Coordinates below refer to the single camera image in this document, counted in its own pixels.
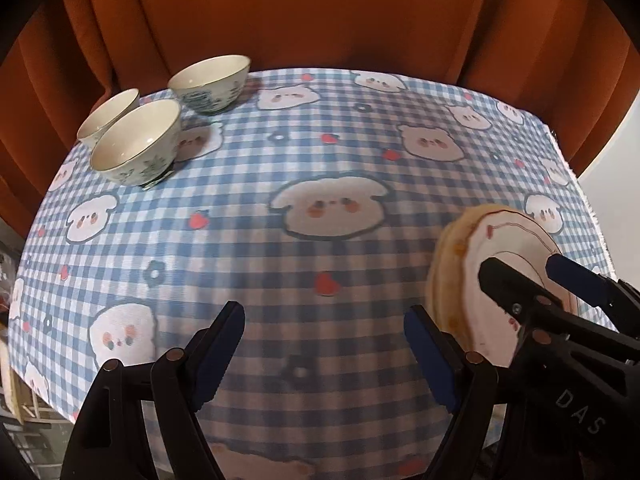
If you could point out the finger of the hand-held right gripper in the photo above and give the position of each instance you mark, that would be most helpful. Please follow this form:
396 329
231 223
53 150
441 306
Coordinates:
580 277
510 285

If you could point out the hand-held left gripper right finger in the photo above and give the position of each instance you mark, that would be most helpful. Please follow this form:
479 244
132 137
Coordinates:
430 360

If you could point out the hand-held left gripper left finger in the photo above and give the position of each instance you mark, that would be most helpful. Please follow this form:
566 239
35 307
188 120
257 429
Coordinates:
220 355

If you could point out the small white red-rimmed plate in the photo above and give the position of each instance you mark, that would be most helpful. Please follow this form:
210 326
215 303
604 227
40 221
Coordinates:
500 240

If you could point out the white floral ceramic bowl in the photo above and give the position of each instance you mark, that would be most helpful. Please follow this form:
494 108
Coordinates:
210 75
135 135
107 110

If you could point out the wooden shelf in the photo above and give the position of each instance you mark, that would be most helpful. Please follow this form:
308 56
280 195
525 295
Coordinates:
30 405

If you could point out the blue checked cartoon tablecloth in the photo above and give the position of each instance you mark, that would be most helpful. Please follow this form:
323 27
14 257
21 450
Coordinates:
325 160

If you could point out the orange curtain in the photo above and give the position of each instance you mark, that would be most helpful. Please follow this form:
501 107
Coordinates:
325 10

